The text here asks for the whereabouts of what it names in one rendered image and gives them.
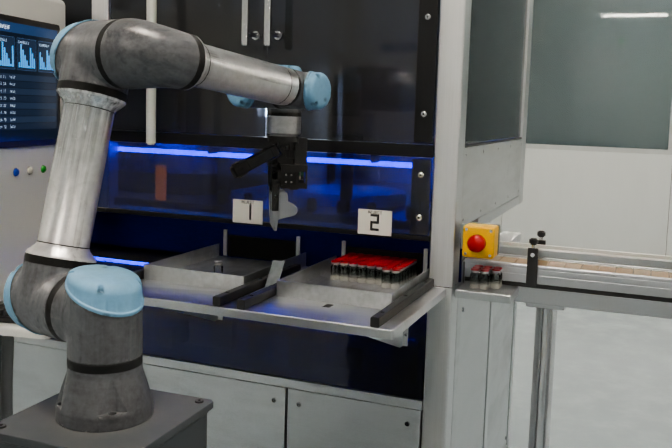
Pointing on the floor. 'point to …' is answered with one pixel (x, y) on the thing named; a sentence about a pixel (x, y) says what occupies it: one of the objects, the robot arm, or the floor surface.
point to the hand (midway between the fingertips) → (272, 225)
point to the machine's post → (447, 190)
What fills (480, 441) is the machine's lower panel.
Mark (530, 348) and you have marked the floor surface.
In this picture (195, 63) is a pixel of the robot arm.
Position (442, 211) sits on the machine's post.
